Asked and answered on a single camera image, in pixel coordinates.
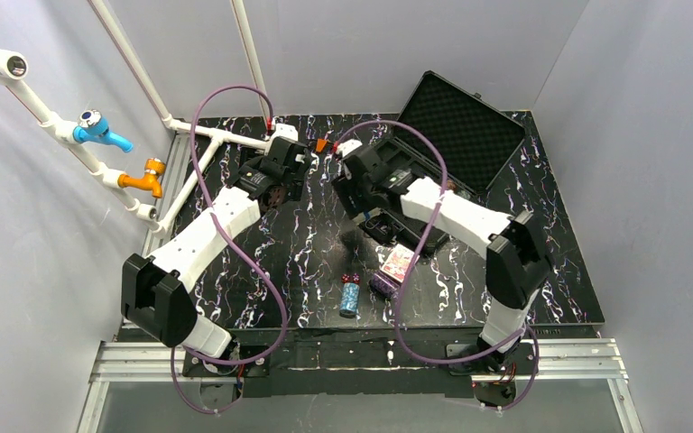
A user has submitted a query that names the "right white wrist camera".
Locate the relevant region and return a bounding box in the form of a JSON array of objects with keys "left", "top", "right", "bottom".
[{"left": 334, "top": 139, "right": 363, "bottom": 159}]

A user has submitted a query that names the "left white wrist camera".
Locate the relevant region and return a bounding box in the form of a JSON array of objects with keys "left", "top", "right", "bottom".
[{"left": 268, "top": 123, "right": 299, "bottom": 142}]

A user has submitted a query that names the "orange tap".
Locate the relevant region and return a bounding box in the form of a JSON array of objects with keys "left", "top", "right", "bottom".
[{"left": 117, "top": 158, "right": 167, "bottom": 198}]

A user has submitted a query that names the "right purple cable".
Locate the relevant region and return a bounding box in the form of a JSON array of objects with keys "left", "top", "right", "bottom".
[{"left": 330, "top": 119, "right": 541, "bottom": 413}]

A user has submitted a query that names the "purple poker chip stack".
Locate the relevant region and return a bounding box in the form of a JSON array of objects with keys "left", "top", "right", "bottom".
[{"left": 368, "top": 272, "right": 399, "bottom": 300}]

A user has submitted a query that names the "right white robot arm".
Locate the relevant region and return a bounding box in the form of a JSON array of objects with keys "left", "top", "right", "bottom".
[{"left": 332, "top": 140, "right": 552, "bottom": 369}]

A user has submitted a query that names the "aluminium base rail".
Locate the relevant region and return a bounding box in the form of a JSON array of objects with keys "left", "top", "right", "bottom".
[{"left": 78, "top": 338, "right": 643, "bottom": 432}]

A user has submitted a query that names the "light blue chip stack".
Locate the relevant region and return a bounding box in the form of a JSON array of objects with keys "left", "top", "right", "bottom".
[{"left": 339, "top": 282, "right": 360, "bottom": 318}]

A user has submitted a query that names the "blue tap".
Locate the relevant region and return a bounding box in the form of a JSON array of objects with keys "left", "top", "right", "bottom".
[{"left": 72, "top": 109, "right": 134, "bottom": 152}]

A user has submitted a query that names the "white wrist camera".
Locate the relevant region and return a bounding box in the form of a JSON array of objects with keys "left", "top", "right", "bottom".
[
  {"left": 334, "top": 139, "right": 363, "bottom": 159},
  {"left": 268, "top": 123, "right": 299, "bottom": 142}
]

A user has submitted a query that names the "black poker set case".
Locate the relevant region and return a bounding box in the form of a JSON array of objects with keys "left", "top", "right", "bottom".
[{"left": 358, "top": 70, "right": 526, "bottom": 256}]

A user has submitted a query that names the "red backed card deck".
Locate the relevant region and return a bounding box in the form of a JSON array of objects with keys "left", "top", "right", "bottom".
[{"left": 380, "top": 244, "right": 413, "bottom": 283}]

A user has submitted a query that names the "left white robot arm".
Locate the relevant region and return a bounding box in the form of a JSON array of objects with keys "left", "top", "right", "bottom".
[{"left": 121, "top": 136, "right": 312, "bottom": 365}]

